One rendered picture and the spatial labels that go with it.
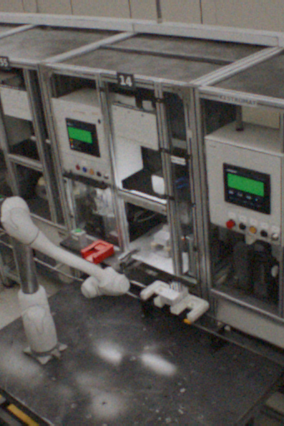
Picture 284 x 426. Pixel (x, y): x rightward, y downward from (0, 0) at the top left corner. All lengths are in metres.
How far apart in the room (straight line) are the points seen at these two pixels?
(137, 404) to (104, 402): 0.17
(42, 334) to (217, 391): 0.95
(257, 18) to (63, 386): 4.80
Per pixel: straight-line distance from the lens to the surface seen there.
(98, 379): 3.17
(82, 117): 3.39
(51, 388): 3.18
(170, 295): 3.23
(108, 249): 3.62
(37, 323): 3.21
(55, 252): 3.06
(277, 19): 6.70
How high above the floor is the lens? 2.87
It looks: 29 degrees down
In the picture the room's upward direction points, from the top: 7 degrees counter-clockwise
